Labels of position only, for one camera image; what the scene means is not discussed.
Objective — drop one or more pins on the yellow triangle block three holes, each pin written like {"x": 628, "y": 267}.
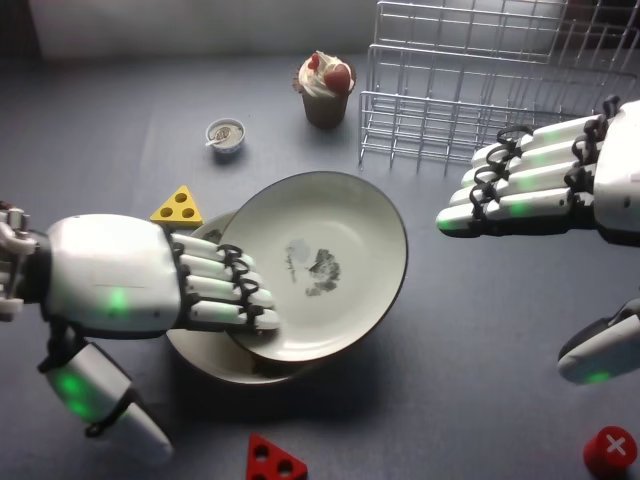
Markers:
{"x": 159, "y": 216}

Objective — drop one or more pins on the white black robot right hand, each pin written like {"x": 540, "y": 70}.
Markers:
{"x": 530, "y": 175}

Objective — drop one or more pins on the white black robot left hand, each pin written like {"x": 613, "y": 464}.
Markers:
{"x": 105, "y": 270}

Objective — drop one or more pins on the grey table cloth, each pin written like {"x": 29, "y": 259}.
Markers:
{"x": 475, "y": 325}

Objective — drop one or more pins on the white plate with leaf print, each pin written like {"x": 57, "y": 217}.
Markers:
{"x": 215, "y": 360}

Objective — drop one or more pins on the red triangle block three holes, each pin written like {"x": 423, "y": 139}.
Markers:
{"x": 252, "y": 470}

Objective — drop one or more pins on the red cylinder block white cross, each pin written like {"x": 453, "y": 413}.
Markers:
{"x": 597, "y": 457}

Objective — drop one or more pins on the toy cupcake with strawberries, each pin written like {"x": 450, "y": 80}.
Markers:
{"x": 322, "y": 110}

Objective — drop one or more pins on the small toy bowl with spoon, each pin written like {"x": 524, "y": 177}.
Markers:
{"x": 225, "y": 135}

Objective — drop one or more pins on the white plate with ink smudge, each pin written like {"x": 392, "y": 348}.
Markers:
{"x": 325, "y": 225}

